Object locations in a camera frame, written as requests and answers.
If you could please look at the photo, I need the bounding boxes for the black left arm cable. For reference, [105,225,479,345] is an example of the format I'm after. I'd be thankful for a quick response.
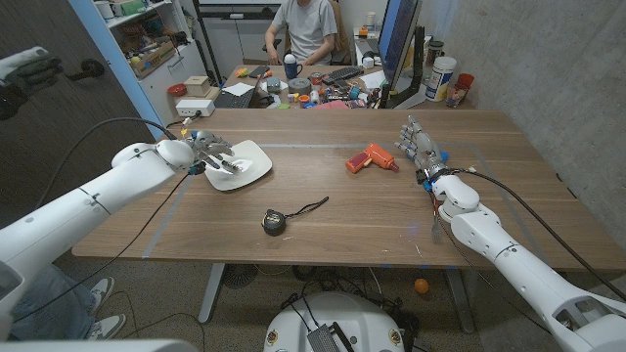
[33,116,178,211]

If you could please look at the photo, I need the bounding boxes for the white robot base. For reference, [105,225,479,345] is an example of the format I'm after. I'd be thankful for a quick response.
[263,291,406,352]

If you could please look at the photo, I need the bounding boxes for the white paper plate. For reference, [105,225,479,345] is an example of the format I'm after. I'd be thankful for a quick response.
[202,139,274,193]

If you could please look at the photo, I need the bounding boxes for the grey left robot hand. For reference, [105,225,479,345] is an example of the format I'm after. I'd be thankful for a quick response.
[183,129,245,176]

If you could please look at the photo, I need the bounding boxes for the black keyboard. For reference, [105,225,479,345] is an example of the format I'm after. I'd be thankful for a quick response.
[321,66,365,85]

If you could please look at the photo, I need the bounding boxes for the black white teleoperation glove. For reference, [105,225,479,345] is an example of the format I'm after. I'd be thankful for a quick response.
[0,46,64,121]

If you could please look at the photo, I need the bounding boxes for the white sneaker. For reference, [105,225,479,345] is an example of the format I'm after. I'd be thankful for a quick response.
[87,313,127,341]
[90,276,116,310]

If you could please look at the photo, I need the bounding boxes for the white robot torso edge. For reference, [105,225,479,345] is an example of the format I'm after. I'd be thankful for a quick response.
[0,338,200,352]

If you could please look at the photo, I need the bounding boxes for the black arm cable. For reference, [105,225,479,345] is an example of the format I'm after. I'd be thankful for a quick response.
[33,116,178,211]
[449,168,626,302]

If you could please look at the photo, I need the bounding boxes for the white canister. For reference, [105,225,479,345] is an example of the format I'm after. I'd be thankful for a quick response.
[424,56,458,103]

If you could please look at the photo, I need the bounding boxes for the computer monitor on stand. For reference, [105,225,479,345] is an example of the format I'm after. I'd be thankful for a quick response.
[377,0,426,110]

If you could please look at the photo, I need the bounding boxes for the white shelf unit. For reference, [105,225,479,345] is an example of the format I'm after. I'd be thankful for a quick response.
[92,0,209,126]

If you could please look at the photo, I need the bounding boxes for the cardboard box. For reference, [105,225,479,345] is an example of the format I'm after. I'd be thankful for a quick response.
[130,39,178,79]

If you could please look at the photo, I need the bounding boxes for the wooden office desk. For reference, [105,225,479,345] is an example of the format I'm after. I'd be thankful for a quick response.
[222,65,475,111]

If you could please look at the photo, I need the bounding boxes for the seated person grey shirt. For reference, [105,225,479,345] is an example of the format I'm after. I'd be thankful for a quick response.
[263,0,338,67]

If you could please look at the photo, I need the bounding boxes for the orange toy drill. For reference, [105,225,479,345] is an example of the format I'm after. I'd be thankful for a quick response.
[344,143,400,175]

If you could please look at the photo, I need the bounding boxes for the white table leg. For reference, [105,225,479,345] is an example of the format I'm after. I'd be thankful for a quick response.
[198,263,226,325]
[443,268,476,335]

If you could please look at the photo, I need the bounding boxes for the dark laptop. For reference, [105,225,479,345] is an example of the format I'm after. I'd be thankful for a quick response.
[213,72,270,110]

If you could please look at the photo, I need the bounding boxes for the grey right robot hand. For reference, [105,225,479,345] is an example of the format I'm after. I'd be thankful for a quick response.
[393,114,449,182]

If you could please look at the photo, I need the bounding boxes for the red handled metal fork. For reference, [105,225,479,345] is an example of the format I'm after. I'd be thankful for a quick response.
[429,198,444,245]

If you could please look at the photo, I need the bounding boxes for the blue mug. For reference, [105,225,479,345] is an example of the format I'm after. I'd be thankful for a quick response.
[283,53,304,81]

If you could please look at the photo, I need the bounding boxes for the small beige box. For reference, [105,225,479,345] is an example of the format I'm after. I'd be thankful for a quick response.
[184,75,213,98]

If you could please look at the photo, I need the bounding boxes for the black door handle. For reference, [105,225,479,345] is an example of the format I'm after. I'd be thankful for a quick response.
[67,59,106,82]

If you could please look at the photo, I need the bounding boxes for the brown chair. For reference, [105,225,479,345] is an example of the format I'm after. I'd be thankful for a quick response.
[328,0,352,66]

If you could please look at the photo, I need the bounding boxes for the clear plastic cup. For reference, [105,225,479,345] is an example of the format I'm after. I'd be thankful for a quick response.
[445,82,466,109]

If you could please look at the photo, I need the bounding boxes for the white power box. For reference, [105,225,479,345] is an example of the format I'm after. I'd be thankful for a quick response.
[174,98,216,118]

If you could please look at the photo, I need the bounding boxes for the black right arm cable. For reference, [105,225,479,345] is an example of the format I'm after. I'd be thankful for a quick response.
[449,168,626,302]

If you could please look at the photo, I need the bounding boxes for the grey tape roll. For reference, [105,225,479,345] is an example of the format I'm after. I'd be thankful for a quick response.
[288,77,313,97]

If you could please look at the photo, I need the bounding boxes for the black tape measure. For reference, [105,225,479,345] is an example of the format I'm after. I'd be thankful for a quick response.
[261,196,331,238]

